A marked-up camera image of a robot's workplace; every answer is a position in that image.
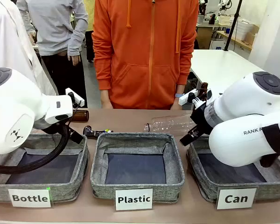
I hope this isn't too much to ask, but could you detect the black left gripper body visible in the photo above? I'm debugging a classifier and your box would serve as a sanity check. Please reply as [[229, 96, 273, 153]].
[[65, 127, 84, 144]]

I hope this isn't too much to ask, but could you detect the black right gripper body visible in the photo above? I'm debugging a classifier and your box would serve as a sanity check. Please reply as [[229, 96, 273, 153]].
[[190, 102, 213, 138]]

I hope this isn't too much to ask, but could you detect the crushed colourful drink can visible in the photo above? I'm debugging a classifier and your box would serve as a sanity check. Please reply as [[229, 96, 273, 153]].
[[84, 125, 114, 139]]

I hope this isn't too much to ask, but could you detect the brown glass bottle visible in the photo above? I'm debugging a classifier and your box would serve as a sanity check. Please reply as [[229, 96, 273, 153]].
[[196, 82, 210, 101], [71, 110, 90, 123]]

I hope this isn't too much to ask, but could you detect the clear plastic bottle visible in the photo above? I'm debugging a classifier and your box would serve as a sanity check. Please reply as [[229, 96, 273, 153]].
[[143, 113, 197, 137]]

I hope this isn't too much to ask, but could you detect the grey fabric basket labelled Bottle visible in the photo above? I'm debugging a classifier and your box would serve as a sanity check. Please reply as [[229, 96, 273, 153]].
[[0, 133, 90, 203]]

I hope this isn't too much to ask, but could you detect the grey fabric basket labelled Can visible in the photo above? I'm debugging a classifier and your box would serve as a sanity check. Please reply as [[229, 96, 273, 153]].
[[187, 136, 280, 203]]

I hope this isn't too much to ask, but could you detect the grey fabric basket labelled Plastic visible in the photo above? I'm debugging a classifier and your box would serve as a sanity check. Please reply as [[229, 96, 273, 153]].
[[90, 132, 186, 204]]

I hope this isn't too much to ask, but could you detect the white Can label card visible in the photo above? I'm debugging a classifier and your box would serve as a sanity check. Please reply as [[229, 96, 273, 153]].
[[216, 187, 258, 210]]

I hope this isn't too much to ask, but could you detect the orange hoodie person left hand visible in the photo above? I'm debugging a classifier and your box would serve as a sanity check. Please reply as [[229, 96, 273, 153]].
[[170, 85, 186, 111]]

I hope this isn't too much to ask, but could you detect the orange hoodie person right hand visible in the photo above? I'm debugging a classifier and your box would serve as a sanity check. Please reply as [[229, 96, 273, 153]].
[[100, 89, 114, 109]]

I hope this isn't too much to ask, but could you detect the grey sweatshirt person hand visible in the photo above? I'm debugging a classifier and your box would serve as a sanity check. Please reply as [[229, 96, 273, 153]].
[[70, 55, 82, 67]]

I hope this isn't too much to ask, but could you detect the white coat person hand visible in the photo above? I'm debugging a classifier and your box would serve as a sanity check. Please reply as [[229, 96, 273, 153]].
[[28, 29, 37, 45]]

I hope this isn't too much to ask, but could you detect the white background table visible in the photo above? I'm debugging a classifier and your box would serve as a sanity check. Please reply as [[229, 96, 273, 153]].
[[189, 49, 280, 96]]

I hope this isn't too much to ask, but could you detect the white Bottle label card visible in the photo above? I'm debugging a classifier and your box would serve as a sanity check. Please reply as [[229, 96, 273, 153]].
[[7, 188, 52, 208]]

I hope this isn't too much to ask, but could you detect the white Plastic label card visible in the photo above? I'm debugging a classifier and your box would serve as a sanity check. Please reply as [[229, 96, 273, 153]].
[[114, 189, 154, 211]]

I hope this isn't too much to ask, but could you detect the wooden background workbench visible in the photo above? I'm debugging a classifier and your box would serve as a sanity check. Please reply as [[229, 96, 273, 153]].
[[216, 29, 253, 51]]

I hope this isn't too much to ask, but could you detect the person in orange hoodie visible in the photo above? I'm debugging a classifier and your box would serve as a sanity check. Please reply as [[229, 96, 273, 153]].
[[91, 0, 200, 110]]

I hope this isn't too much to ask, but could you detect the cardboard box on bench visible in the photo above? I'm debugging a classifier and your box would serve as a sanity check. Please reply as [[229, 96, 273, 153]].
[[245, 23, 260, 45]]

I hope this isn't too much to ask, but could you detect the black tripod pole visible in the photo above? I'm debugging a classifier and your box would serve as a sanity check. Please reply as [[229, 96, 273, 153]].
[[224, 0, 244, 52]]

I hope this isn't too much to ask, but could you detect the person in grey sweatshirt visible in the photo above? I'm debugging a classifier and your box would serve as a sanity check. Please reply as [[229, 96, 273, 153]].
[[16, 0, 89, 108]]

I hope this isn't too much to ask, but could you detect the person in white coat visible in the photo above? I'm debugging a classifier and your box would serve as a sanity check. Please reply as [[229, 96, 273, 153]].
[[0, 0, 57, 97]]

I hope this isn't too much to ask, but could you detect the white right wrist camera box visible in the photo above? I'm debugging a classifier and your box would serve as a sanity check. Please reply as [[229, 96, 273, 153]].
[[178, 89, 199, 106]]

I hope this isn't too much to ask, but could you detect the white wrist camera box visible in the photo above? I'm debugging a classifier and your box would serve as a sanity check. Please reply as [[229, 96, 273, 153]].
[[65, 88, 85, 107], [178, 89, 199, 106]]

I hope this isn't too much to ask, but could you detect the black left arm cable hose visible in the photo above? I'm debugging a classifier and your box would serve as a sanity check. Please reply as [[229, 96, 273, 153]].
[[0, 121, 72, 175]]

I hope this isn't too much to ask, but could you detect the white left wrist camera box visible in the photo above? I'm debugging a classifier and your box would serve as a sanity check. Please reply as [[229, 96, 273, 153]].
[[65, 88, 85, 107]]

